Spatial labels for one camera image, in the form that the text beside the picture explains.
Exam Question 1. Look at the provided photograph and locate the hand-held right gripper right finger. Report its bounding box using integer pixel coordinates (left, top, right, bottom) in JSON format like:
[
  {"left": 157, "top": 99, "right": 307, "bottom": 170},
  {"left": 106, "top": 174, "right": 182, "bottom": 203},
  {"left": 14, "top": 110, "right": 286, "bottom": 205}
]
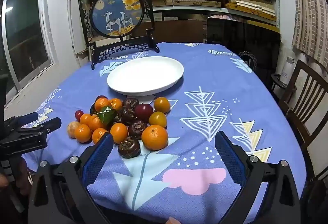
[{"left": 215, "top": 131, "right": 301, "bottom": 224}]

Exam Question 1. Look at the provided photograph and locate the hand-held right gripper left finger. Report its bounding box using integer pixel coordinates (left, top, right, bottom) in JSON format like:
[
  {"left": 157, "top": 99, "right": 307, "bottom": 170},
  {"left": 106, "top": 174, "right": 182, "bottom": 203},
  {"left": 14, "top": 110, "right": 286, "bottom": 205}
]
[{"left": 27, "top": 132, "right": 114, "bottom": 224}]

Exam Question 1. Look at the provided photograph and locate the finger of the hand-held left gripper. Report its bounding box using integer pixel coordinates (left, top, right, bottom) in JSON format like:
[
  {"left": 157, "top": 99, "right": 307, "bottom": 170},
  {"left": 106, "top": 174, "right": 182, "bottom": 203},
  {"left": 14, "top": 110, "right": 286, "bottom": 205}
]
[
  {"left": 19, "top": 117, "right": 62, "bottom": 138},
  {"left": 5, "top": 112, "right": 39, "bottom": 127}
]

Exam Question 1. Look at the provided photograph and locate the pale yellow round fruit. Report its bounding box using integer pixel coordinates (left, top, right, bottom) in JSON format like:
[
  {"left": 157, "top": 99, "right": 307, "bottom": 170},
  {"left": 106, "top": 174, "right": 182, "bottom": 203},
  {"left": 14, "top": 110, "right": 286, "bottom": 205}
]
[{"left": 67, "top": 122, "right": 80, "bottom": 139}]

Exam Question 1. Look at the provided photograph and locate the tangerine with green leaves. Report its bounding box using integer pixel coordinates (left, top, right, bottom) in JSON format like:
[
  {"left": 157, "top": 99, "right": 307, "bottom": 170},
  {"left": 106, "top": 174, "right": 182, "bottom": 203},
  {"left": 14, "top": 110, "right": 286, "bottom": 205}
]
[{"left": 88, "top": 106, "right": 117, "bottom": 132}]

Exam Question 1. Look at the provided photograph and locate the dark brown water chestnut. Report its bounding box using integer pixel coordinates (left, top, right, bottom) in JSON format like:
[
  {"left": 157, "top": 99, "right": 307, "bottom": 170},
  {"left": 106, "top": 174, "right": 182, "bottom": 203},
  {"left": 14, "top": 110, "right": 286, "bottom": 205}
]
[
  {"left": 122, "top": 98, "right": 139, "bottom": 110},
  {"left": 111, "top": 111, "right": 123, "bottom": 124},
  {"left": 128, "top": 120, "right": 148, "bottom": 139},
  {"left": 117, "top": 136, "right": 141, "bottom": 158}
]

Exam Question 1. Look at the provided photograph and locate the dark mangosteen top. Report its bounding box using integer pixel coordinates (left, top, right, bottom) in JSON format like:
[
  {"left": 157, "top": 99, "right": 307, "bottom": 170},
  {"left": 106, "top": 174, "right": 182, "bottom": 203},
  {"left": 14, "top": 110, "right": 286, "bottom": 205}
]
[{"left": 120, "top": 107, "right": 136, "bottom": 124}]

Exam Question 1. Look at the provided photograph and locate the large orange tangerine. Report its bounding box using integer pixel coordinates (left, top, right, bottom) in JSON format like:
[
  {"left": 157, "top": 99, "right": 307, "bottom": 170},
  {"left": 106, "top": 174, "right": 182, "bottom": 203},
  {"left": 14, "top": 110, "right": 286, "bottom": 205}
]
[{"left": 141, "top": 124, "right": 169, "bottom": 151}]

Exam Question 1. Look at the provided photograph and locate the large dark red plum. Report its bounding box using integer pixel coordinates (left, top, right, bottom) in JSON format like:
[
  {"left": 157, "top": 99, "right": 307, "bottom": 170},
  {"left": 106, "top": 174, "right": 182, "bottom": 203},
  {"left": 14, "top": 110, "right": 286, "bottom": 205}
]
[{"left": 134, "top": 103, "right": 154, "bottom": 123}]

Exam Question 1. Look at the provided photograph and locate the yellowish green tangerine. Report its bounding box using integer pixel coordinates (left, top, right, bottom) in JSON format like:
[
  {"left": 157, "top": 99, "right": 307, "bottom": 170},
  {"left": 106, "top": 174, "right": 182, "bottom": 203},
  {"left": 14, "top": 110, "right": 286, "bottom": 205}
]
[{"left": 149, "top": 111, "right": 167, "bottom": 128}]

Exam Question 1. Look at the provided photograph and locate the white oval plate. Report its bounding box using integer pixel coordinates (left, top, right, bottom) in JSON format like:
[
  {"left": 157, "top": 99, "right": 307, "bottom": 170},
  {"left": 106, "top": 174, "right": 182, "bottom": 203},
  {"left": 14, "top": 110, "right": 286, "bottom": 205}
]
[{"left": 107, "top": 56, "right": 184, "bottom": 97}]

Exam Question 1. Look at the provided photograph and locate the person's left hand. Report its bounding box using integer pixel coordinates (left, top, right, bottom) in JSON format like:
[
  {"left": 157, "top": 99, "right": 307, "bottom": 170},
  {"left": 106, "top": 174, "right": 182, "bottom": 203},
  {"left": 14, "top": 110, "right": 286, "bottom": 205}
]
[{"left": 16, "top": 158, "right": 32, "bottom": 197}]

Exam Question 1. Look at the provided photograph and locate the blue printed tablecloth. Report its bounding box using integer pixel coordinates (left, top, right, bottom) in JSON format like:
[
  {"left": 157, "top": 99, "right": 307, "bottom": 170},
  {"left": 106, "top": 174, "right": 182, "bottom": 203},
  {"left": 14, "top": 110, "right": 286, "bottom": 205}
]
[{"left": 22, "top": 42, "right": 312, "bottom": 224}]

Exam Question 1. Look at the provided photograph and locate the white framed window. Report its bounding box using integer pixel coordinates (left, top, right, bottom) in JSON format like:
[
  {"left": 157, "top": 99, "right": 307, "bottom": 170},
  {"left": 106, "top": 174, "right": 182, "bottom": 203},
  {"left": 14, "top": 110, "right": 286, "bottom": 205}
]
[{"left": 1, "top": 0, "right": 55, "bottom": 91}]

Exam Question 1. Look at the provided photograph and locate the small round black stool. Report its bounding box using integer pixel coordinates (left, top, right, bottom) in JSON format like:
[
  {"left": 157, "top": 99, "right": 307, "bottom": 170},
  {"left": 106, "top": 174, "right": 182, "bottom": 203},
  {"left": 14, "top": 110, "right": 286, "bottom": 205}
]
[{"left": 271, "top": 74, "right": 298, "bottom": 96}]

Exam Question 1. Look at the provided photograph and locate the white thermos jug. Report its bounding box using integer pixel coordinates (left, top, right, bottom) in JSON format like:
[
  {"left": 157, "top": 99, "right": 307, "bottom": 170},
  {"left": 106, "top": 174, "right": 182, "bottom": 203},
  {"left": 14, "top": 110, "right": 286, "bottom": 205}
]
[{"left": 279, "top": 57, "right": 296, "bottom": 84}]

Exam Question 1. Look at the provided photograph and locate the dark wooden chair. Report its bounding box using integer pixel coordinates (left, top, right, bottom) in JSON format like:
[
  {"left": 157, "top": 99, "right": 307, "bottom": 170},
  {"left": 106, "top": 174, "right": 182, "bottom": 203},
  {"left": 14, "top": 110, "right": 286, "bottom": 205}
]
[{"left": 278, "top": 60, "right": 328, "bottom": 176}]

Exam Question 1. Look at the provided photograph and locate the round embroidered deer screen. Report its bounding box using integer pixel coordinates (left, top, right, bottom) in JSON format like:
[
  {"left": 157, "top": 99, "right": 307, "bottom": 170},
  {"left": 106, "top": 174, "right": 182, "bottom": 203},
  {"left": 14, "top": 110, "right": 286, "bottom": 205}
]
[{"left": 83, "top": 0, "right": 160, "bottom": 70}]

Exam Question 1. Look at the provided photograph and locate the brown wooden panel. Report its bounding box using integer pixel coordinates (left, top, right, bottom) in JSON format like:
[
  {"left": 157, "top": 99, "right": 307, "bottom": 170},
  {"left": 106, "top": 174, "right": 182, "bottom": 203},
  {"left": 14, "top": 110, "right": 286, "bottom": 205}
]
[{"left": 137, "top": 20, "right": 207, "bottom": 44}]

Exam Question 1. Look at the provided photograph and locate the beige brick pattern curtain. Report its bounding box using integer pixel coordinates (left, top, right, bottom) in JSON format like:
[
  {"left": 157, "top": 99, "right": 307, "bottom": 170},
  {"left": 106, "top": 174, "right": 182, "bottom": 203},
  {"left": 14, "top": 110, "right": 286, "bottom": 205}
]
[{"left": 289, "top": 0, "right": 328, "bottom": 63}]

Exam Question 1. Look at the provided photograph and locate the black carved frame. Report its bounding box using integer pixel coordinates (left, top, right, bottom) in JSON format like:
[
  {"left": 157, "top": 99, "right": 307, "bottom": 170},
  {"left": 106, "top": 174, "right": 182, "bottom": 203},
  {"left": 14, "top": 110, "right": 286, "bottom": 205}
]
[{"left": 77, "top": 0, "right": 91, "bottom": 46}]

